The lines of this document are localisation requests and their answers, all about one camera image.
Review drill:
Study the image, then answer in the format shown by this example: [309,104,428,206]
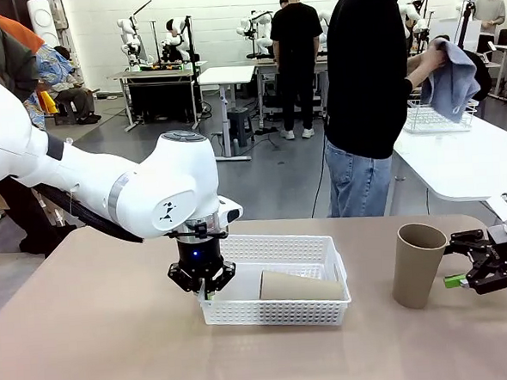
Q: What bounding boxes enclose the yellow object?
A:
[40,89,59,116]

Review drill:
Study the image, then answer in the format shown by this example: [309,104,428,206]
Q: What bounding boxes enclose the white perforated plastic basket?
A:
[194,226,354,334]

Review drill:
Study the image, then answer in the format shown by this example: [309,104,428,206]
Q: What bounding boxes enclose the blue-grey cloth towel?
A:
[416,34,484,126]

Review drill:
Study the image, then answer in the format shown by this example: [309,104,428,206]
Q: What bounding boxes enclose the black and white background robot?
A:
[158,15,198,65]

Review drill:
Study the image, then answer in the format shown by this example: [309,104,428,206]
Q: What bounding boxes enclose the dark low stool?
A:
[52,99,79,127]

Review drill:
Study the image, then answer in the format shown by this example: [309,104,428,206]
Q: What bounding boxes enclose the person's right hand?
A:
[424,42,449,68]

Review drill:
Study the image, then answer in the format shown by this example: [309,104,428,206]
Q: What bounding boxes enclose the grey plastic stool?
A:
[225,106,253,149]

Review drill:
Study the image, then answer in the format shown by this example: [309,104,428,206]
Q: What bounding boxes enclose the person in black shirt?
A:
[315,0,422,220]

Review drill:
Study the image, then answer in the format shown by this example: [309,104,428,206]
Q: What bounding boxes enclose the brown paper-look cup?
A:
[257,265,346,306]
[388,221,453,311]

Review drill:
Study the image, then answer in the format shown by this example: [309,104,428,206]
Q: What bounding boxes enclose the black left arm cable sleeve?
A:
[33,177,145,251]

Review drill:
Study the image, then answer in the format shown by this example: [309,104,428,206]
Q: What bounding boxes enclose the white robot with black stand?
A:
[399,0,438,57]

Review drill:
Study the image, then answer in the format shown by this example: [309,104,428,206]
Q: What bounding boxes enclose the person's right forearm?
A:
[406,52,436,90]

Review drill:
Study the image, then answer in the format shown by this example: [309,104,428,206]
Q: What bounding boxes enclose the white side table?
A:
[390,105,507,251]

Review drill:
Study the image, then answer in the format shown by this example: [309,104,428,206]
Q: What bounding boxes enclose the blue patterned garment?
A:
[20,40,79,132]

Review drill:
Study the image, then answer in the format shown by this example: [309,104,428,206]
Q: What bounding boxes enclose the person in dark green jacket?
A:
[0,0,80,260]

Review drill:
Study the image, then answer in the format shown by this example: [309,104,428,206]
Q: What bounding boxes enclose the standing person in grey top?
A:
[472,0,507,55]

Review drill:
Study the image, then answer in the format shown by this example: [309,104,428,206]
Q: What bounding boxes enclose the white wire dish rack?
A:
[404,95,481,136]

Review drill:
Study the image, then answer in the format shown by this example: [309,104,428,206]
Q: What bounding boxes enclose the black tripod stand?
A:
[451,0,483,52]

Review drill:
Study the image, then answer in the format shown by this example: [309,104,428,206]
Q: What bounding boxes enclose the white background robot arms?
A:
[235,9,278,61]

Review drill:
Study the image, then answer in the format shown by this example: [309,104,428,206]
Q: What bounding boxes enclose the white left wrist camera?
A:
[212,193,244,228]

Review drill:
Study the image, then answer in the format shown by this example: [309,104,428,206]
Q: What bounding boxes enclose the seated person with bowed head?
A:
[50,42,103,127]

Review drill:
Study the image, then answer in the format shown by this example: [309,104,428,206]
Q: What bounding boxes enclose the white tower air conditioner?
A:
[26,0,61,46]

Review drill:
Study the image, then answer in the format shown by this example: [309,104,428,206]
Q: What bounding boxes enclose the white standing desk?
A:
[196,64,262,164]

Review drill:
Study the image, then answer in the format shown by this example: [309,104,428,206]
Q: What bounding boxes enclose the workbench with black panel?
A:
[107,60,204,136]

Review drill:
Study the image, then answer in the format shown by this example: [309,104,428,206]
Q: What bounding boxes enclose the standing man in black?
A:
[267,0,329,141]

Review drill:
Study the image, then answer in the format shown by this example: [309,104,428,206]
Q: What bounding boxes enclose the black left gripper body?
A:
[177,237,225,284]

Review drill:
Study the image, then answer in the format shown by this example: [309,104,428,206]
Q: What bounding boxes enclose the white background workbench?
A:
[253,54,332,122]

